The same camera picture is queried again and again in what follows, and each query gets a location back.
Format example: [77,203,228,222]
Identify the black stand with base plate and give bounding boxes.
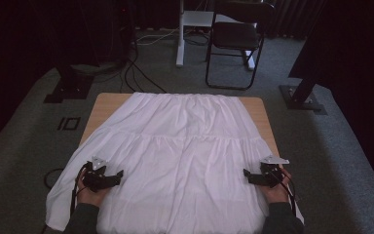
[279,42,328,116]

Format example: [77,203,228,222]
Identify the white floor cable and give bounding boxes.
[135,27,180,47]

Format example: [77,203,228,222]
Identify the left hand-held gripper cable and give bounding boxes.
[70,162,91,216]

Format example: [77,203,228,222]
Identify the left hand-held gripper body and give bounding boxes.
[82,156,112,193]

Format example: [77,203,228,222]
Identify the black stand base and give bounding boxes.
[43,64,95,104]

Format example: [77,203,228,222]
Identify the black floor tape mark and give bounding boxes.
[56,116,82,132]

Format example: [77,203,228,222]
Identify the person's left hand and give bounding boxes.
[76,169,111,208]

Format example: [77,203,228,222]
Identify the person's right hand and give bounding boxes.
[261,169,292,205]

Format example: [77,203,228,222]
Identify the hand-held gripper cable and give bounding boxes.
[70,162,91,216]
[274,169,298,217]

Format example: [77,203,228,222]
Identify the right hand-held gripper cable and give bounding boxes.
[274,169,298,217]

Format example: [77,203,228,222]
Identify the dark curtain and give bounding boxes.
[266,0,329,41]

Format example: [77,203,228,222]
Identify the white desk frame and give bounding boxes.
[174,0,257,71]

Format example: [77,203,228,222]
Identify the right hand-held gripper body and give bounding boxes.
[258,154,290,188]

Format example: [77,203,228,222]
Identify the black cable loop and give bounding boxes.
[43,168,65,190]

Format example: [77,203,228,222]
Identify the black floor cables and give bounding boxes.
[120,32,169,96]

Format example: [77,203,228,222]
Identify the black folding chair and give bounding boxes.
[205,0,276,92]

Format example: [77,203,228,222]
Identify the white skirt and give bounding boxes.
[45,92,305,234]

